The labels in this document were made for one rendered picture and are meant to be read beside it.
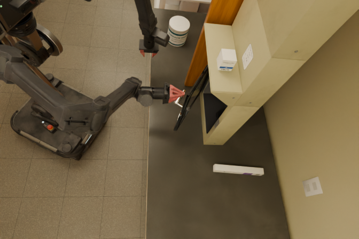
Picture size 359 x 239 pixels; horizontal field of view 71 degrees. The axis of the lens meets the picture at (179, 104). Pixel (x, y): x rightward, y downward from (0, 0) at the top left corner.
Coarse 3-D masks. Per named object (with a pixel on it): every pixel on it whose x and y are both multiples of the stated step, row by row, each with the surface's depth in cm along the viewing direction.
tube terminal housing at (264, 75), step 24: (240, 24) 92; (240, 48) 91; (264, 48) 73; (240, 72) 90; (264, 72) 76; (288, 72) 76; (240, 96) 89; (264, 96) 89; (240, 120) 108; (216, 144) 137
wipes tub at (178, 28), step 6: (174, 18) 156; (180, 18) 157; (174, 24) 154; (180, 24) 155; (186, 24) 156; (168, 30) 158; (174, 30) 153; (180, 30) 152; (186, 30) 155; (174, 36) 157; (180, 36) 157; (186, 36) 162; (168, 42) 165; (174, 42) 162; (180, 42) 162
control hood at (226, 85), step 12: (204, 24) 100; (216, 24) 100; (216, 36) 97; (228, 36) 98; (216, 48) 95; (228, 48) 95; (216, 60) 92; (216, 72) 89; (228, 72) 90; (216, 84) 87; (228, 84) 88; (240, 84) 89; (216, 96) 88; (228, 96) 88
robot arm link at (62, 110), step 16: (0, 48) 82; (16, 48) 88; (16, 64) 82; (16, 80) 80; (32, 80) 78; (32, 96) 77; (48, 96) 74; (64, 112) 70; (80, 112) 71; (96, 112) 74; (64, 128) 71; (80, 128) 74; (96, 128) 78
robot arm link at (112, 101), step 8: (128, 80) 111; (120, 88) 102; (128, 88) 105; (136, 88) 113; (112, 96) 92; (120, 96) 95; (128, 96) 102; (96, 104) 75; (104, 104) 77; (112, 104) 86; (120, 104) 94; (112, 112) 87; (104, 120) 83
